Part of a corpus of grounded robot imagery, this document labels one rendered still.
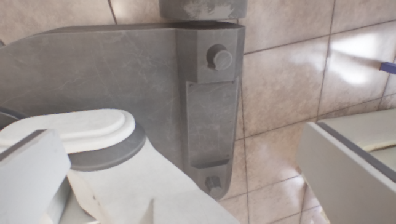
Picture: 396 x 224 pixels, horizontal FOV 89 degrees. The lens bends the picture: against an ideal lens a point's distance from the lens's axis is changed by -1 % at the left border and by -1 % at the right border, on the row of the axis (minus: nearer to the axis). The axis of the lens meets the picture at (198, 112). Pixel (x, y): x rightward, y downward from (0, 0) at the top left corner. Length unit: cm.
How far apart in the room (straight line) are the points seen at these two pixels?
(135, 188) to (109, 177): 5
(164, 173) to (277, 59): 57
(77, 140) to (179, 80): 23
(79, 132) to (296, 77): 71
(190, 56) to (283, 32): 40
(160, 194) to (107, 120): 15
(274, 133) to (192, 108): 50
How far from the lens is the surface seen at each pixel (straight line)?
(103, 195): 31
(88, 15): 62
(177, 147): 56
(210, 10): 43
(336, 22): 88
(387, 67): 110
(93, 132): 35
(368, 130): 100
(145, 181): 31
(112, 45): 45
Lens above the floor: 61
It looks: 59 degrees down
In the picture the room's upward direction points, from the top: 153 degrees clockwise
